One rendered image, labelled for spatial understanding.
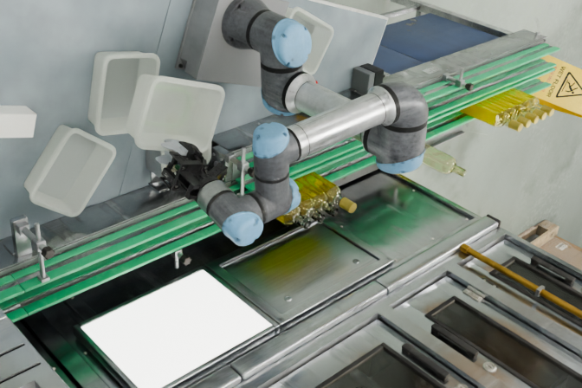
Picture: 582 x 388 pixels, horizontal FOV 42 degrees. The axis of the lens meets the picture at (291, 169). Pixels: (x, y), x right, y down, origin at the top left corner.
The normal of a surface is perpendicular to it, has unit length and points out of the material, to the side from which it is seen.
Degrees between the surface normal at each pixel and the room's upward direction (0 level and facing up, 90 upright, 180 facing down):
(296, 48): 7
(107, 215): 90
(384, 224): 91
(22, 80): 0
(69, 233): 90
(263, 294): 90
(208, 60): 1
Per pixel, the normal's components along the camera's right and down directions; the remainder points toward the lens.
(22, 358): 0.06, -0.87
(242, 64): 0.68, 0.41
